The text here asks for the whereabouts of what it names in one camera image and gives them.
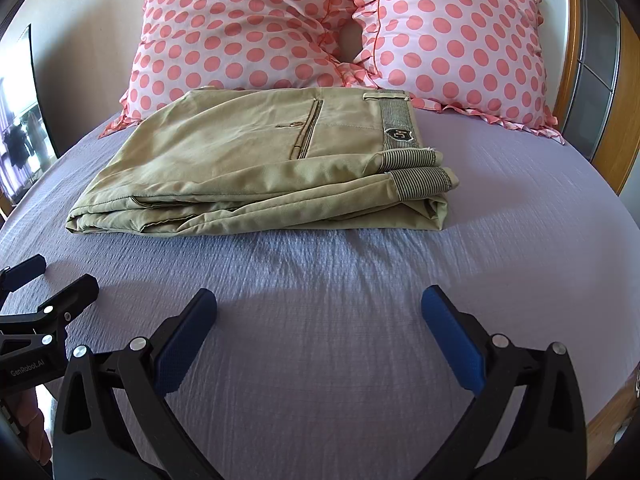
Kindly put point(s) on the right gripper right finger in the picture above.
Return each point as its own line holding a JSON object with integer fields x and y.
{"x": 526, "y": 419}

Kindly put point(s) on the polka dot pillow left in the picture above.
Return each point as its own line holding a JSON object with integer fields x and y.
{"x": 233, "y": 45}

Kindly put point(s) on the polka dot pillow right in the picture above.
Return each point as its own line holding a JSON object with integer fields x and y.
{"x": 478, "y": 57}

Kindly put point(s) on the khaki pants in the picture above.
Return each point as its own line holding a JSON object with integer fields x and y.
{"x": 223, "y": 162}

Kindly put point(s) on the black flat television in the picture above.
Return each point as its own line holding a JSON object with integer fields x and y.
{"x": 26, "y": 148}

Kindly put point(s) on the lavender bed sheet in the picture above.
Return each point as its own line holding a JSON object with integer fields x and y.
{"x": 319, "y": 365}

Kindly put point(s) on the left hand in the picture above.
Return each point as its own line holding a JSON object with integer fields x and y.
{"x": 24, "y": 406}

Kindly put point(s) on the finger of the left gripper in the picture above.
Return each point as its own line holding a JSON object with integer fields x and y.
{"x": 12, "y": 278}
{"x": 65, "y": 302}

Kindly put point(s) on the polka dot pillow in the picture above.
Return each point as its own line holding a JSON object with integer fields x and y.
{"x": 233, "y": 45}
{"x": 478, "y": 57}

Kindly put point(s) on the wooden headboard frame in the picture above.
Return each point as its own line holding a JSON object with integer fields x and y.
{"x": 592, "y": 55}

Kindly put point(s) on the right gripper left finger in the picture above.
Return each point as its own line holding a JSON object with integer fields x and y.
{"x": 113, "y": 420}

